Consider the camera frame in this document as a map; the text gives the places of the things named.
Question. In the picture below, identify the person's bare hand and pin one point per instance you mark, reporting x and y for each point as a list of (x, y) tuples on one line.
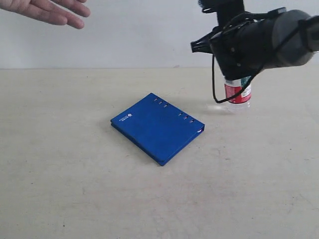
[(54, 12)]

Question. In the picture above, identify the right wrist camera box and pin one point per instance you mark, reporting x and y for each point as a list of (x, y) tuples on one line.
[(225, 9)]

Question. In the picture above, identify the clear plastic water bottle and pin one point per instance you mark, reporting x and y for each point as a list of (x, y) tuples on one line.
[(242, 101)]

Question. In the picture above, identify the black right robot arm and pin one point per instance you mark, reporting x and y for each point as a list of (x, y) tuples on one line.
[(292, 36)]

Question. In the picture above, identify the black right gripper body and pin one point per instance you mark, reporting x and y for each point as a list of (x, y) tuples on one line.
[(240, 50)]

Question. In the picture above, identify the blue ring binder notebook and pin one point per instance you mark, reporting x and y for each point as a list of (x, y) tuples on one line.
[(157, 127)]

